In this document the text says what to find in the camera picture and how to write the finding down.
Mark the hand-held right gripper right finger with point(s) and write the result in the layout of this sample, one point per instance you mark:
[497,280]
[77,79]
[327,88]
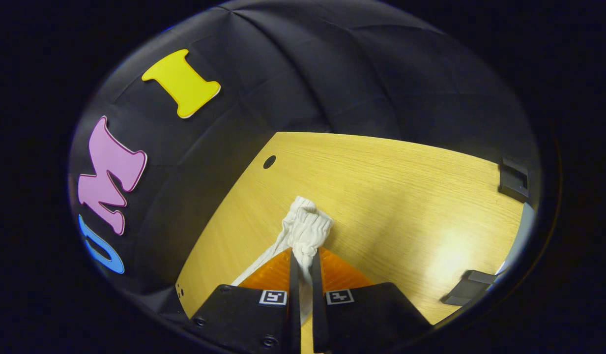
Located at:
[366,319]

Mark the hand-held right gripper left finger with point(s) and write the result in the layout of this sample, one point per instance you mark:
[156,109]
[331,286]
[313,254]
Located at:
[244,319]

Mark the white jeans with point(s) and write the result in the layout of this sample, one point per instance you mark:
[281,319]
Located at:
[305,228]

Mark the black backdrop cloth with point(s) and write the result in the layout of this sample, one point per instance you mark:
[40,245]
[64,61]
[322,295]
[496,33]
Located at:
[332,73]

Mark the black table bracket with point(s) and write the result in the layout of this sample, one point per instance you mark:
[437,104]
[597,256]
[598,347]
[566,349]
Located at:
[467,289]
[513,181]

